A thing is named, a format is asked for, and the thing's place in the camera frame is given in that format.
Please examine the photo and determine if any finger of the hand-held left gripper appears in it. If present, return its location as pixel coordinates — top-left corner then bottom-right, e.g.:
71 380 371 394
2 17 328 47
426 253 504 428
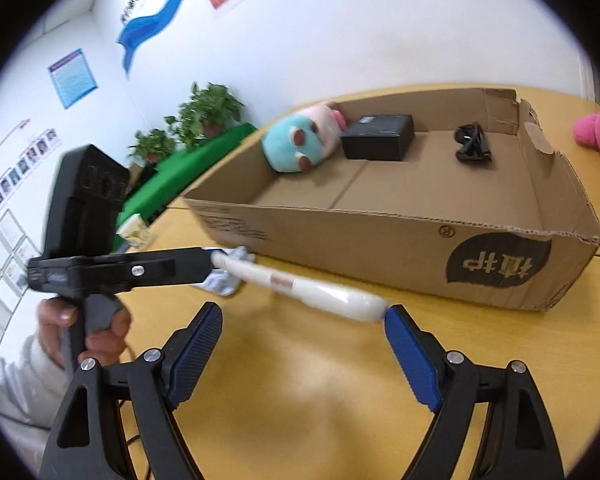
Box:
172 246 216 286

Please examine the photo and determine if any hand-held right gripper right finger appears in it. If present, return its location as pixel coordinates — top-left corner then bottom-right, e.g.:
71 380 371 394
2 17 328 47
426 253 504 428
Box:
384 304 566 480

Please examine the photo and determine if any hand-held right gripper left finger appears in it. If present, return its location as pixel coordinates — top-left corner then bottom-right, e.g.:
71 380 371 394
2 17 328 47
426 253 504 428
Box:
40 301 224 480

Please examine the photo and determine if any white tube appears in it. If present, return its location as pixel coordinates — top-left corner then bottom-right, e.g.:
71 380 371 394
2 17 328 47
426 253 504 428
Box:
211 250 390 324

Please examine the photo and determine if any brown cardboard box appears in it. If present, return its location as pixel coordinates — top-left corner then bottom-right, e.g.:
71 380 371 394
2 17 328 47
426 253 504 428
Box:
180 87 600 312

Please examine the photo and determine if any person's left forearm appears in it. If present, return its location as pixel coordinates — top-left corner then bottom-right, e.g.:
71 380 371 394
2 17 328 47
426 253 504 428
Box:
0 332 76 431

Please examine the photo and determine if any wooden desktop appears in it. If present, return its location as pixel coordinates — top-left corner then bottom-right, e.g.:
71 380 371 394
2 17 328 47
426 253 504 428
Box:
110 82 600 480

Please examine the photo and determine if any person's left hand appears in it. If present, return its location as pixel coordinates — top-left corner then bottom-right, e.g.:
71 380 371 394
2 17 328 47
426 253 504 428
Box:
35 297 132 368

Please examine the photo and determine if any crumpled white tissue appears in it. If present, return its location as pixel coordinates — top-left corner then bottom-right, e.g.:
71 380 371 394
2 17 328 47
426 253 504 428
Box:
190 245 257 297

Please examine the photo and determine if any green cloth covered table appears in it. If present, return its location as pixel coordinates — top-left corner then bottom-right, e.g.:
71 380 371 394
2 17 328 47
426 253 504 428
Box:
116 122 259 233

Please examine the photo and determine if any small potted green plant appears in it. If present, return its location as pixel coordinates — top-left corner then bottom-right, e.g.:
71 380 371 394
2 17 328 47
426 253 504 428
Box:
127 129 177 168

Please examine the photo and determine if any large potted green plant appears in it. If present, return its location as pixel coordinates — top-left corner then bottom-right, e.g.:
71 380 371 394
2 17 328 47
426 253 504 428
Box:
164 81 246 148

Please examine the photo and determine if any teal and pink plush toy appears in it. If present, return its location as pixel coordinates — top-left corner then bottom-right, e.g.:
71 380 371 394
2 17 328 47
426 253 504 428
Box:
261 101 350 174

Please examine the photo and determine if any black clip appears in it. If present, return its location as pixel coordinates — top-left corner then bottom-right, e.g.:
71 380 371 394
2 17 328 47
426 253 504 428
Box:
453 123 493 164

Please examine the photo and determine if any black rectangular box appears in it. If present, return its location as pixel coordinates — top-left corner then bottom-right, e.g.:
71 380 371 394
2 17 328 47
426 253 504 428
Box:
341 114 415 162

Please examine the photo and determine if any wall photo chart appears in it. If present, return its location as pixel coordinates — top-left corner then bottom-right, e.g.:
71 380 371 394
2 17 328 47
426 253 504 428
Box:
0 119 63 233

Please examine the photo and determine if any row of wall papers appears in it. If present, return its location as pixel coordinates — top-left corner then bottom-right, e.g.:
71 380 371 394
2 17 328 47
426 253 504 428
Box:
0 210 42 361

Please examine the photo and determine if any blue framed wall poster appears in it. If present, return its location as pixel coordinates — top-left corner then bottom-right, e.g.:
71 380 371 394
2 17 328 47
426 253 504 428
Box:
47 48 100 109

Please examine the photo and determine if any blue wave wall decoration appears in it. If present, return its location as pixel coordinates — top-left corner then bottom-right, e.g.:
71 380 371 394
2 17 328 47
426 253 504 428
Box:
116 0 216 78

